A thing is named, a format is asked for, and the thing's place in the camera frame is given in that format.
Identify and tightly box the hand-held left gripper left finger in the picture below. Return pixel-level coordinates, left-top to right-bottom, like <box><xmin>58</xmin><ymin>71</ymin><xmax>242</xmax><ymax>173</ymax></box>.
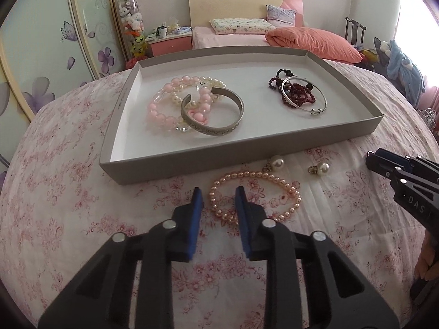
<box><xmin>38</xmin><ymin>187</ymin><xmax>205</xmax><ymax>329</ymax></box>

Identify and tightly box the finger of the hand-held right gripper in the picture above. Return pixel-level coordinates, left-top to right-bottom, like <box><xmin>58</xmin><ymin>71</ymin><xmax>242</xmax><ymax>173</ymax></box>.
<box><xmin>365</xmin><ymin>152</ymin><xmax>414</xmax><ymax>183</ymax></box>
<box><xmin>375</xmin><ymin>148</ymin><xmax>439</xmax><ymax>174</ymax></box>

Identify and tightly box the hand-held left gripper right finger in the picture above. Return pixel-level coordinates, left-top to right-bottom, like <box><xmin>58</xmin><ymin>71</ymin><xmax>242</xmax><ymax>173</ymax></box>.
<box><xmin>235</xmin><ymin>186</ymin><xmax>400</xmax><ymax>329</ymax></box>

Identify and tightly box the pink pearl bracelet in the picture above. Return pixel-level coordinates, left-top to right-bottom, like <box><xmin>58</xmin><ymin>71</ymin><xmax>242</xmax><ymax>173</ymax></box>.
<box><xmin>208</xmin><ymin>170</ymin><xmax>303</xmax><ymax>227</ymax></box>

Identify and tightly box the thin silver bangle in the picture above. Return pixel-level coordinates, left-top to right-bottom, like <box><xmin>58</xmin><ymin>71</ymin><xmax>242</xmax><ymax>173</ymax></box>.
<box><xmin>280</xmin><ymin>76</ymin><xmax>327</xmax><ymax>116</ymax></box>

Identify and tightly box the grey cardboard tray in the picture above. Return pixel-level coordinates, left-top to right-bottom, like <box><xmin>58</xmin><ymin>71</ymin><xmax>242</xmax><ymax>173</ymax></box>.
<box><xmin>99</xmin><ymin>46</ymin><xmax>384</xmax><ymax>186</ymax></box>

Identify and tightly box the dark red bead bracelet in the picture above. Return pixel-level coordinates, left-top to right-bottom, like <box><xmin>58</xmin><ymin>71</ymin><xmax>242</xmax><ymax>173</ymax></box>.
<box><xmin>282</xmin><ymin>82</ymin><xmax>315</xmax><ymax>109</ymax></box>

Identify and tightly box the wide silver cuff bangle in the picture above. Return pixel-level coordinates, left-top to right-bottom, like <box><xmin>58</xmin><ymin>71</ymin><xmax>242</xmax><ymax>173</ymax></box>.
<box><xmin>180</xmin><ymin>87</ymin><xmax>245</xmax><ymax>137</ymax></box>

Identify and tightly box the pink bead bracelet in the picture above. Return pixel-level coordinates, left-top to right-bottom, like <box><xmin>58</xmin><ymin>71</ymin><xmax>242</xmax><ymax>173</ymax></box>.
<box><xmin>147</xmin><ymin>75</ymin><xmax>215</xmax><ymax>134</ymax></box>

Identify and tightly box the black bead bracelet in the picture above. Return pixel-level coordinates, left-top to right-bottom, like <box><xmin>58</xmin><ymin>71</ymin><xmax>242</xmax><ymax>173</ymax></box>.
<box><xmin>268</xmin><ymin>69</ymin><xmax>296</xmax><ymax>90</ymax></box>

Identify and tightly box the white pearl bracelet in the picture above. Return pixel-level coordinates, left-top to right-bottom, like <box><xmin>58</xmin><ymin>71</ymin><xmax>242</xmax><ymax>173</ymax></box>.
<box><xmin>170</xmin><ymin>76</ymin><xmax>228</xmax><ymax>111</ymax></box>

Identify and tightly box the person's right hand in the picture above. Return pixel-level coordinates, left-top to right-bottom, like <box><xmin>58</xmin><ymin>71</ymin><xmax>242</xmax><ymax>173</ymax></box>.
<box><xmin>415</xmin><ymin>229</ymin><xmax>439</xmax><ymax>282</ymax></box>

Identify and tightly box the pearl earring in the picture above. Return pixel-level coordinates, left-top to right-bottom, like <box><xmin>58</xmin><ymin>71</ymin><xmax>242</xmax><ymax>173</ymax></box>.
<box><xmin>307</xmin><ymin>162</ymin><xmax>331</xmax><ymax>176</ymax></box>
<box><xmin>263</xmin><ymin>155</ymin><xmax>286</xmax><ymax>173</ymax></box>

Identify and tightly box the blue plush robe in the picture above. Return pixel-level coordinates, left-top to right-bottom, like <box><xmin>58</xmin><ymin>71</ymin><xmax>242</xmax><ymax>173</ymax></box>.
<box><xmin>386</xmin><ymin>40</ymin><xmax>427</xmax><ymax>109</ymax></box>

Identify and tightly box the dark swivel chair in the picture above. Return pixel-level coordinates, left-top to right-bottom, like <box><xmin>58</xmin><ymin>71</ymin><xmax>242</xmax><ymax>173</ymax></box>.
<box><xmin>373</xmin><ymin>37</ymin><xmax>392</xmax><ymax>73</ymax></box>

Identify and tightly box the pile of colourful toys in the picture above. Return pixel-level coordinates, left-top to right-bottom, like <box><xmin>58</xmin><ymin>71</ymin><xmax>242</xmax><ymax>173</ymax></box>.
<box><xmin>358</xmin><ymin>49</ymin><xmax>378</xmax><ymax>64</ymax></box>

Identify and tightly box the dark wooden chair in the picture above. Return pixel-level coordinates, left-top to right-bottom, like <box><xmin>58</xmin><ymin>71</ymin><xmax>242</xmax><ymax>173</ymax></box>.
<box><xmin>344</xmin><ymin>17</ymin><xmax>370</xmax><ymax>47</ymax></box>

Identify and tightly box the orange duvet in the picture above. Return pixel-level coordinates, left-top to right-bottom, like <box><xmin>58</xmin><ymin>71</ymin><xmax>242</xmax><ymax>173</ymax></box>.
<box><xmin>265</xmin><ymin>26</ymin><xmax>364</xmax><ymax>64</ymax></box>

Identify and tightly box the purple patterned cushion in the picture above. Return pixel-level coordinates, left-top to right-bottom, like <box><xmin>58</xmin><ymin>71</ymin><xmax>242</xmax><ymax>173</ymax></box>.
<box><xmin>266</xmin><ymin>4</ymin><xmax>297</xmax><ymax>27</ymax></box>

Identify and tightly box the pink white nightstand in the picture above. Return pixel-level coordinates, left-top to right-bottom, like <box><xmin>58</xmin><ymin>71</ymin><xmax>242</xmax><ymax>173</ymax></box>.
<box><xmin>147</xmin><ymin>29</ymin><xmax>193</xmax><ymax>57</ymax></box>

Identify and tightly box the yellow green plush toy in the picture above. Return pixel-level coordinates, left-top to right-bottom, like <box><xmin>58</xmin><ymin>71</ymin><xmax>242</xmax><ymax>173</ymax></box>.
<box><xmin>131</xmin><ymin>36</ymin><xmax>149</xmax><ymax>58</ymax></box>

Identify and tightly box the white patterned pillow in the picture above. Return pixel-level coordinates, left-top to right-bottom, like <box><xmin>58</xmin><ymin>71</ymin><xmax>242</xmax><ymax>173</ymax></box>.
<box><xmin>209</xmin><ymin>17</ymin><xmax>276</xmax><ymax>36</ymax></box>

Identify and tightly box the beige pink headboard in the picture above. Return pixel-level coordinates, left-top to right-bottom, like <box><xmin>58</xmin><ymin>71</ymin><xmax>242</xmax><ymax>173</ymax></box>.
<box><xmin>187</xmin><ymin>0</ymin><xmax>305</xmax><ymax>30</ymax></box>

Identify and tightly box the clear tube of plush toys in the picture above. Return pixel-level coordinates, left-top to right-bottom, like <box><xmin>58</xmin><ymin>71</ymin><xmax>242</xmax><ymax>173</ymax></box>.
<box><xmin>115</xmin><ymin>0</ymin><xmax>146</xmax><ymax>59</ymax></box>

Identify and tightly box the flower print sliding wardrobe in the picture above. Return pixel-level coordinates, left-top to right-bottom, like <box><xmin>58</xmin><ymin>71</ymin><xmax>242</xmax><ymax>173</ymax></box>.
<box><xmin>0</xmin><ymin>0</ymin><xmax>129</xmax><ymax>172</ymax></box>

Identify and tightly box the white wire rack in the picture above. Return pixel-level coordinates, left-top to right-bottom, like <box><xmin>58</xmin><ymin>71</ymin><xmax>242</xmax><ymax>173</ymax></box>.
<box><xmin>423</xmin><ymin>107</ymin><xmax>439</xmax><ymax>135</ymax></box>

